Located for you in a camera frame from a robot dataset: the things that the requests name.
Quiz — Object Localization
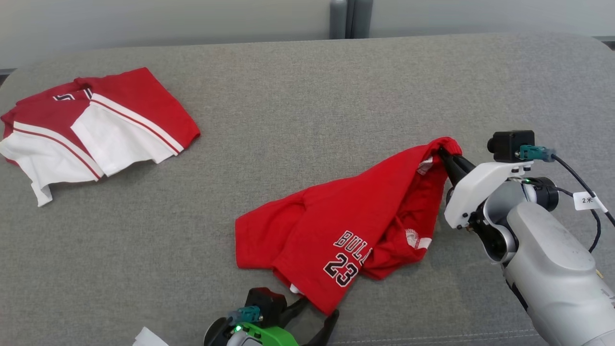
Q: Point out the grey partition post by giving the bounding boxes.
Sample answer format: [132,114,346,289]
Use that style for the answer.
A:
[329,0,374,39]

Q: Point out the white cable label tag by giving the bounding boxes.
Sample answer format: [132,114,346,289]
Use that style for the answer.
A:
[573,192,608,212]
[132,327,170,346]

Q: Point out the teal right camera connector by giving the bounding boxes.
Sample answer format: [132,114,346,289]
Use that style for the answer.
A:
[518,145,556,163]

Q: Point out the white right cable label tag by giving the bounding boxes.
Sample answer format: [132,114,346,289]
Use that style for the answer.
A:
[573,192,608,212]

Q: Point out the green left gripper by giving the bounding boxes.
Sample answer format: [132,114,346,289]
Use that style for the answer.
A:
[235,297,340,346]

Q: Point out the red shirt with white sleeves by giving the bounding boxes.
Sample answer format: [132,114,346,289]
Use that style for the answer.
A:
[0,67,201,208]

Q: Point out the teal left camera connector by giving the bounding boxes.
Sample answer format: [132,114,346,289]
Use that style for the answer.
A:
[228,306,263,326]

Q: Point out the teal camera connector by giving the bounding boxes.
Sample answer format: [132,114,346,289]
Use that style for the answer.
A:
[228,306,263,326]
[518,145,556,163]

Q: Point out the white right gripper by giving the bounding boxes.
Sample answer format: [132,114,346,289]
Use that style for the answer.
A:
[439,150,534,229]

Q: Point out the red shorts with white stripe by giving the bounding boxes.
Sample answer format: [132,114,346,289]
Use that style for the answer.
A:
[234,136,463,317]

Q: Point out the white left cable label tag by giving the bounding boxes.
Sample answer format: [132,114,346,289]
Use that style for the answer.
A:
[132,327,170,346]

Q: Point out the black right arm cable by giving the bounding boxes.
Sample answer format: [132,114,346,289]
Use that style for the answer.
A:
[550,153,615,254]

